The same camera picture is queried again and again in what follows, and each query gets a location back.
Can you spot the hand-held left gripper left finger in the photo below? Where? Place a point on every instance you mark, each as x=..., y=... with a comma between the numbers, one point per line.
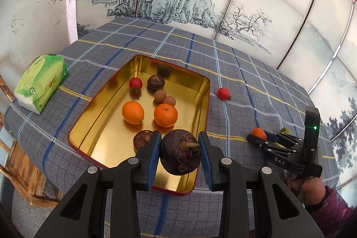
x=153, y=161

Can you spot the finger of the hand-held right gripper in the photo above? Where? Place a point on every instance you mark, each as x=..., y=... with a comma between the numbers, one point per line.
x=263, y=146
x=287, y=139

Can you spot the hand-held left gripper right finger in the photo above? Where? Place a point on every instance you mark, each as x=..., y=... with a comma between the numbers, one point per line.
x=205, y=161

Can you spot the orange mandarin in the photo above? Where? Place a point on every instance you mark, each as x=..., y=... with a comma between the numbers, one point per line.
x=165, y=115
x=258, y=133
x=133, y=112

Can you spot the dark brown water chestnut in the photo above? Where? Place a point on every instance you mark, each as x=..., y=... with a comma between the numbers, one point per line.
x=178, y=153
x=142, y=139
x=155, y=82

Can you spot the gold metal tray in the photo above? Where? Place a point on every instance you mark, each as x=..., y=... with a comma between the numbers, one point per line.
x=106, y=126

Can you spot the brown longan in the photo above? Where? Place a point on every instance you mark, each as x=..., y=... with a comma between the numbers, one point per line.
x=160, y=95
x=170, y=101

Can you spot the person's right forearm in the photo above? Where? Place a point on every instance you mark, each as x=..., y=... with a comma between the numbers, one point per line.
x=332, y=210

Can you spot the person's right hand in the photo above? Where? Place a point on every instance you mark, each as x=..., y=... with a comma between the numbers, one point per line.
x=311, y=190

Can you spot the small red tomato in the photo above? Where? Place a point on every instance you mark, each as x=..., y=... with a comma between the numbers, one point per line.
x=135, y=83
x=223, y=93

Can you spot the grey checkered tablecloth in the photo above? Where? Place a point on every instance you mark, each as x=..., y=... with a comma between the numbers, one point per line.
x=251, y=73

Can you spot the wooden chair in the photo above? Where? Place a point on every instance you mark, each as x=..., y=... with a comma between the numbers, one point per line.
x=25, y=171

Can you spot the green tissue pack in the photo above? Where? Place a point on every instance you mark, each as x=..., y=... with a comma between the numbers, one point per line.
x=41, y=81

